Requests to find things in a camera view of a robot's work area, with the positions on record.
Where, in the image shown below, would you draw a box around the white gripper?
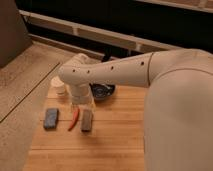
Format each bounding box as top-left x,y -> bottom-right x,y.
69,84 -> 94,108

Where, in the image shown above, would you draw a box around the white ceramic cup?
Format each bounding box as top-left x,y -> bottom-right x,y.
51,76 -> 68,96

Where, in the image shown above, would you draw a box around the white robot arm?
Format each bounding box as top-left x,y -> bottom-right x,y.
59,49 -> 213,171

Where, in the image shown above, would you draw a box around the dark ceramic bowl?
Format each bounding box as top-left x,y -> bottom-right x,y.
90,84 -> 115,100

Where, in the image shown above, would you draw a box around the red chili pepper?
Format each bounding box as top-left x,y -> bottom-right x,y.
68,107 -> 80,131

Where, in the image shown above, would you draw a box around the blue sponge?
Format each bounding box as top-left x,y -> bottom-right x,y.
43,108 -> 59,130

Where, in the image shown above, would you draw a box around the black stand leg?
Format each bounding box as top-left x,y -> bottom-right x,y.
101,48 -> 112,62

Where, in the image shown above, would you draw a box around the wooden cutting board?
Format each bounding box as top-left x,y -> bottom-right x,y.
23,86 -> 147,171

